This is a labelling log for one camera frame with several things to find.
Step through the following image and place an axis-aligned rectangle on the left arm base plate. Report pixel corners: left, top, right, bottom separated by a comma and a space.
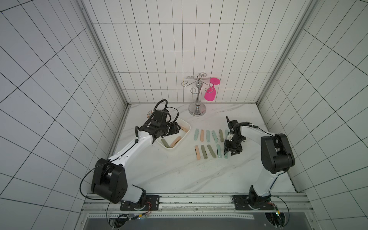
120, 195, 160, 212

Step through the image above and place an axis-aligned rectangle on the chrome cup holder stand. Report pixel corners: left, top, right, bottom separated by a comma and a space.
181, 72, 211, 117

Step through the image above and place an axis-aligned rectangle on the small patterned dish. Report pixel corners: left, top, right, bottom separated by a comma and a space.
147, 110, 154, 118

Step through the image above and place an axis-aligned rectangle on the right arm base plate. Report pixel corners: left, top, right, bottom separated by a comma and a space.
232, 195, 275, 211

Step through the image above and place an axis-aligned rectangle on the peach knife lower in box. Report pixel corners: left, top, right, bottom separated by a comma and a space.
170, 137, 182, 148

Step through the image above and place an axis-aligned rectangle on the large olive knife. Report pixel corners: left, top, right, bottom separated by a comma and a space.
161, 139, 171, 149

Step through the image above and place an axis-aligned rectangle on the white plastic storage box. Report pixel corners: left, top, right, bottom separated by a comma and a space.
156, 118, 191, 151

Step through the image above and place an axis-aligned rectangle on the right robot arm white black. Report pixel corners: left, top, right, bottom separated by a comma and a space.
224, 117, 295, 209

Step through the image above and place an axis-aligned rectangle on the pink plastic wine glass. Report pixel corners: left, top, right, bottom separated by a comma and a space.
204, 78, 220, 102

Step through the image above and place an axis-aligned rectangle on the olive green folding fruit knife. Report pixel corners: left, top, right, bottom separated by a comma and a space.
219, 129, 224, 142

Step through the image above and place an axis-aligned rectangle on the peach folding fruit knife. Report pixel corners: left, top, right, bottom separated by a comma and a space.
195, 145, 201, 160
200, 129, 205, 142

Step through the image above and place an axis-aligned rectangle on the peach knife leaning in box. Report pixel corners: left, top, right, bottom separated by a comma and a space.
181, 126, 189, 133

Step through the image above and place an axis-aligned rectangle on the aluminium mounting rail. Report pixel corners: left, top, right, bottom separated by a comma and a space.
82, 193, 313, 216

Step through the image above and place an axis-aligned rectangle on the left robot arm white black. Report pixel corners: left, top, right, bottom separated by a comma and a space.
89, 99, 181, 209

